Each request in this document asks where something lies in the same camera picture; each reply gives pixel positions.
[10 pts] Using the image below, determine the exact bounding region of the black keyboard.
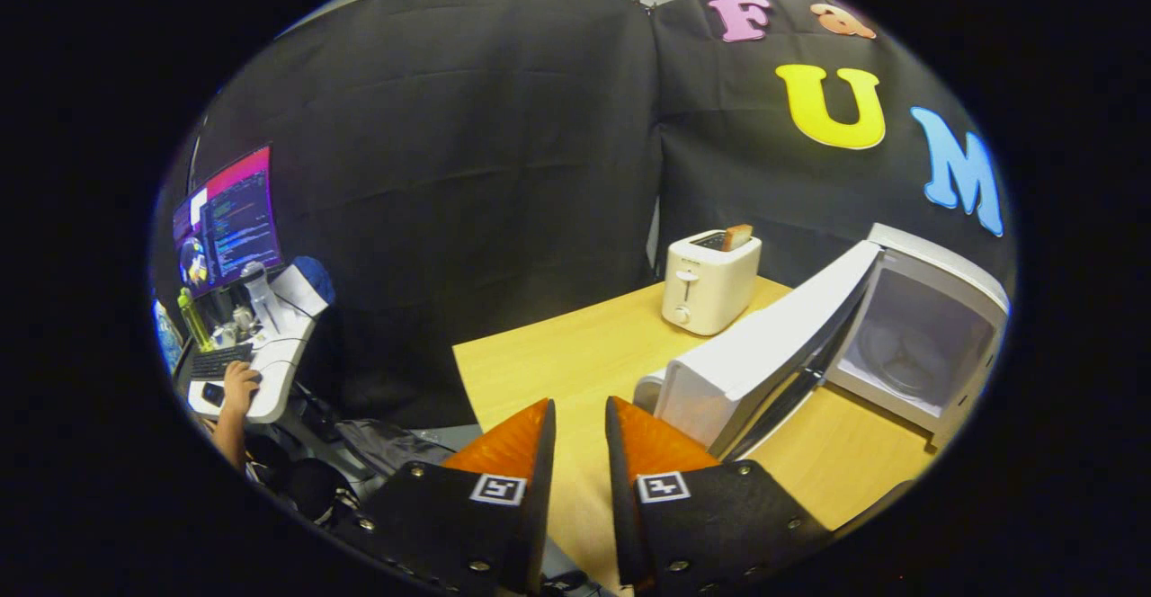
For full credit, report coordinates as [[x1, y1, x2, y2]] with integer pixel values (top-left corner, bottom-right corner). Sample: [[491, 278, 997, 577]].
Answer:
[[189, 343, 255, 382]]

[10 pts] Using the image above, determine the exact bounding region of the green bottle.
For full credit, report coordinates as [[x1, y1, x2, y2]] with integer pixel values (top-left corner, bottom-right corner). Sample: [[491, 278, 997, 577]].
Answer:
[[177, 288, 214, 352]]

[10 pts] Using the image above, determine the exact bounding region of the glass microwave turntable plate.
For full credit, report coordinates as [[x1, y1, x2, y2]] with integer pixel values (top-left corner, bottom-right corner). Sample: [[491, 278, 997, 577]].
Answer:
[[859, 323, 959, 400]]

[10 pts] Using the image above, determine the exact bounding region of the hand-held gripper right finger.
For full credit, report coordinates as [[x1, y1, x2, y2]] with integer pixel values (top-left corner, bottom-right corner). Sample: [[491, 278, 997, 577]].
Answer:
[[604, 396, 833, 596]]

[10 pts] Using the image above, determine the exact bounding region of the clear plastic bottle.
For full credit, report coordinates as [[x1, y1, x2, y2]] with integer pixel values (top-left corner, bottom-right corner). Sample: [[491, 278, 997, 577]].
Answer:
[[241, 262, 280, 333]]

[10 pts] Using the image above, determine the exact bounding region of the blue cloth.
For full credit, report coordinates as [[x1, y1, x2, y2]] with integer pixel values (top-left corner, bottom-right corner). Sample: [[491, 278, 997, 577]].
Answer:
[[292, 255, 335, 306]]

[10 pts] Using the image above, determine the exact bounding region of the white microwave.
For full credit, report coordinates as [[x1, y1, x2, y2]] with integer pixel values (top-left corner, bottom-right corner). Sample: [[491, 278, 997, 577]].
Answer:
[[634, 222, 1010, 461]]

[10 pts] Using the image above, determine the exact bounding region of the dark grey bag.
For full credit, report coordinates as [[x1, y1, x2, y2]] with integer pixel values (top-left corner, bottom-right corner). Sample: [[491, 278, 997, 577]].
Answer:
[[337, 417, 460, 481]]

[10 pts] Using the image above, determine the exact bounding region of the white desk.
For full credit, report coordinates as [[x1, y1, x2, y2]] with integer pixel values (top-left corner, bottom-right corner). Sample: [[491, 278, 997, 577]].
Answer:
[[184, 309, 320, 424]]

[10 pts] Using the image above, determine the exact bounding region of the computer monitor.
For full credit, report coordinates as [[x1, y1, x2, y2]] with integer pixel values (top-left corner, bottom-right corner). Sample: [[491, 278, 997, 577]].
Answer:
[[171, 145, 284, 299]]

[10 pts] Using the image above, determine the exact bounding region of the white toaster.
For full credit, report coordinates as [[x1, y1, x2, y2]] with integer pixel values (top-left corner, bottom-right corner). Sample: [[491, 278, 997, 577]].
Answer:
[[661, 228, 763, 337]]

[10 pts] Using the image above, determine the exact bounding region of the black backdrop cloth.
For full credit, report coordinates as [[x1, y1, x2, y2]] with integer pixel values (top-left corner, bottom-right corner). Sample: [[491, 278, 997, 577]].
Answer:
[[148, 0, 1017, 432]]

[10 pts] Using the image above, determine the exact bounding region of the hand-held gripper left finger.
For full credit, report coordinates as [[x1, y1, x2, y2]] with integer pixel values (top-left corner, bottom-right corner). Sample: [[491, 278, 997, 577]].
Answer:
[[328, 397, 557, 597]]

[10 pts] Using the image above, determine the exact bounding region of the white paper sheet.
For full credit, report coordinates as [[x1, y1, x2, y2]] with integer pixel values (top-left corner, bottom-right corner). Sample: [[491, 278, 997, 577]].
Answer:
[[270, 264, 329, 319]]

